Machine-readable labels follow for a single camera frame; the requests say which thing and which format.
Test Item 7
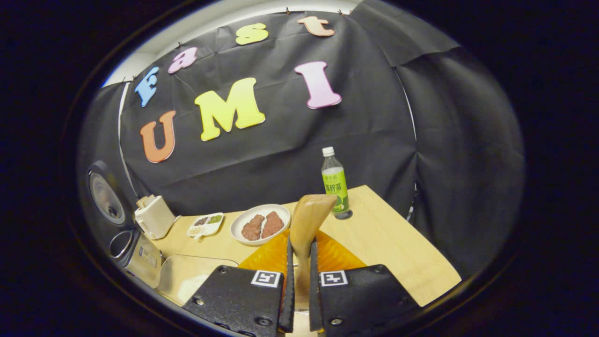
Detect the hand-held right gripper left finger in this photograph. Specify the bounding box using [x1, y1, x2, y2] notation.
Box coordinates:
[182, 229, 296, 337]

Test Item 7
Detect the white plate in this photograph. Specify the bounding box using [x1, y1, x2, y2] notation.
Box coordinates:
[230, 204, 292, 246]

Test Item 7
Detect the small white sauce tray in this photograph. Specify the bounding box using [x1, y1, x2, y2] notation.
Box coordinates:
[187, 212, 225, 240]

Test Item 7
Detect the wooden spoon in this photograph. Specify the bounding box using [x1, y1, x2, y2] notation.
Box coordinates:
[290, 194, 337, 309]

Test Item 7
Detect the black backdrop cloth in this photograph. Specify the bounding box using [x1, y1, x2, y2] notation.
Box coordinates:
[77, 0, 526, 277]

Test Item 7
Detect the green tea bottle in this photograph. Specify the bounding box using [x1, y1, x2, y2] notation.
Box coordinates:
[321, 147, 353, 220]

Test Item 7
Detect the brown meat piece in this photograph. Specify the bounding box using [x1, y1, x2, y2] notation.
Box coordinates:
[241, 214, 265, 242]
[261, 211, 285, 239]

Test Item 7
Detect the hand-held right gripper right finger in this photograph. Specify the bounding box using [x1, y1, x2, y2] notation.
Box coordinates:
[309, 230, 422, 337]

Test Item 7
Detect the white rice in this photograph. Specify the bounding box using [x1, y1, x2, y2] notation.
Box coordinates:
[168, 267, 213, 306]

